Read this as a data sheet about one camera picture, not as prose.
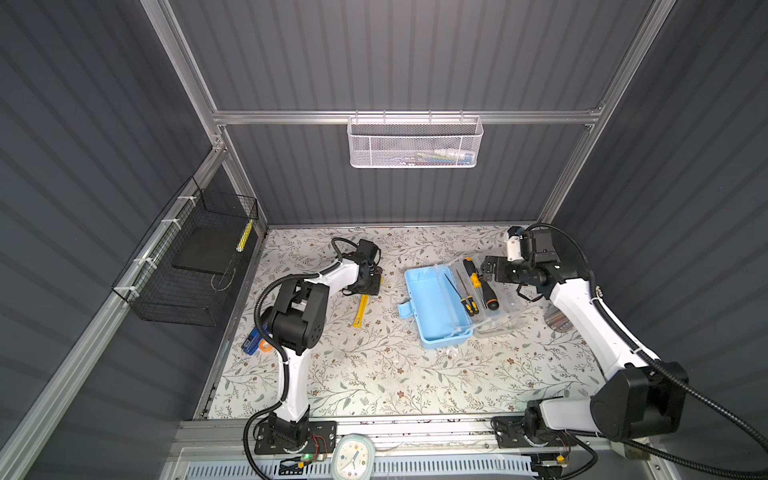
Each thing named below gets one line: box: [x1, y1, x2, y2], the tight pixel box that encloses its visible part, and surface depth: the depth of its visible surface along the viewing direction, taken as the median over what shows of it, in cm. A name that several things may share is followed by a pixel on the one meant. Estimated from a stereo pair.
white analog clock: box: [331, 433, 376, 480], surface depth 70 cm
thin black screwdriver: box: [444, 273, 475, 317], surface depth 90 cm
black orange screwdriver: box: [481, 278, 500, 311], surface depth 86 cm
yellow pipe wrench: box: [353, 294, 369, 328], surface depth 98 cm
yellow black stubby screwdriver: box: [463, 256, 482, 288], surface depth 93 cm
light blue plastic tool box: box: [398, 254, 522, 350], surface depth 91 cm
